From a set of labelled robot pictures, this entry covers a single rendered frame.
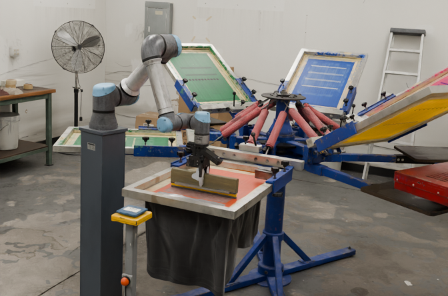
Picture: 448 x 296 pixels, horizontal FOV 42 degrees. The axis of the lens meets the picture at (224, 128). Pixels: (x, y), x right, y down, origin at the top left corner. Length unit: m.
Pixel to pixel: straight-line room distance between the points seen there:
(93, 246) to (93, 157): 0.49
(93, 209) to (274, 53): 4.62
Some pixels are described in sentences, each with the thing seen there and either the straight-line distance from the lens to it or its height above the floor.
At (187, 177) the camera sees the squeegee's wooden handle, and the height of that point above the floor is 1.02.
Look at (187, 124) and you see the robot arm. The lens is 2.83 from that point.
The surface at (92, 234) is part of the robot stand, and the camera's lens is 3.24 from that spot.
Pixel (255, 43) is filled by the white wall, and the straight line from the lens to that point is 7.45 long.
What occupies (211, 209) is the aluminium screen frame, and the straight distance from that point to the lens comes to 2.58.
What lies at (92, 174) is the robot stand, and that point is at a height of 0.96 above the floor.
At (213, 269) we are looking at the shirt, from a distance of 2.80.
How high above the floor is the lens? 1.83
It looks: 11 degrees down
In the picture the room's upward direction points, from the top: 3 degrees clockwise
